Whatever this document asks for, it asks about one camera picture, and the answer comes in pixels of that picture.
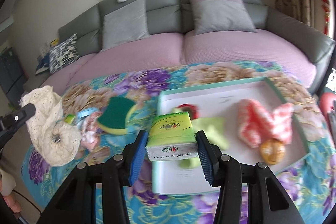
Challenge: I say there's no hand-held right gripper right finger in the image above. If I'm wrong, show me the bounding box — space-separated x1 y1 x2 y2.
196 130 300 224

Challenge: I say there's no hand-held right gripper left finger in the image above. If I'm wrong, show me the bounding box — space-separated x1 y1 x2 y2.
37 130 149 224

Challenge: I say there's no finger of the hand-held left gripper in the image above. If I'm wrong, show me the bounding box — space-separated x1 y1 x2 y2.
0 104 36 151

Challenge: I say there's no cream lace cloth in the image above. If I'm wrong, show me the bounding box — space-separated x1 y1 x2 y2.
20 85 81 167

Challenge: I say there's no light green cloth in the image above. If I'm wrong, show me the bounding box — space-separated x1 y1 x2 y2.
171 107 230 168

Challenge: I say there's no green tissue packet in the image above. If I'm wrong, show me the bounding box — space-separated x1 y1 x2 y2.
145 112 198 162

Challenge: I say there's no green yellow scouring sponge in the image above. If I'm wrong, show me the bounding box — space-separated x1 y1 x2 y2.
96 97 135 136

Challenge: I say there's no red round soft item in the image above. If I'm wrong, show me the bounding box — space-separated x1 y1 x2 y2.
178 103 200 121

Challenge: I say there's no pink patterned small cloth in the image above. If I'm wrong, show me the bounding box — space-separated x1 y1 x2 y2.
79 112 103 151

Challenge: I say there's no pink white striped cloth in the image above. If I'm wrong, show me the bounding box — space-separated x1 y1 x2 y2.
238 99 295 149

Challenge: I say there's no blue face mask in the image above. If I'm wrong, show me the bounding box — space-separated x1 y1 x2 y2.
76 108 99 122

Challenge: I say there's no orange round powder puff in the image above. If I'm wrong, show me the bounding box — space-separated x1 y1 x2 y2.
260 138 286 165

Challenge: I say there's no teal shallow cardboard box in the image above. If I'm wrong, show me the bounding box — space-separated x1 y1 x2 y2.
152 76 313 195

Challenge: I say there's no dark blue cabinet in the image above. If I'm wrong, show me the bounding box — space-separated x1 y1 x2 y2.
0 47 28 104

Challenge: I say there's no stack of booklets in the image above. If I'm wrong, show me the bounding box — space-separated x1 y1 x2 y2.
38 39 59 59

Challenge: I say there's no black white patterned cushion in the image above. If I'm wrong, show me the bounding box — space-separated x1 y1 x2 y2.
48 33 80 74

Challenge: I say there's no floral blanket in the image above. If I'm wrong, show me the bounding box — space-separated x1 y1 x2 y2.
21 61 336 224

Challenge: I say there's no red perforated stool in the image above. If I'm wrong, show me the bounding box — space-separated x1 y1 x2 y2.
321 91 336 135

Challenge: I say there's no plain grey cushion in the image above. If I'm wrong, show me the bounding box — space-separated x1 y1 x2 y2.
100 0 151 52

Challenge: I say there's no grey cushion with pink band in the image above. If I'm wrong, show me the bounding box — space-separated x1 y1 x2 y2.
188 0 257 35

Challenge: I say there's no red hanging decoration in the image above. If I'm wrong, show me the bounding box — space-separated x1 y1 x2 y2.
319 0 334 35

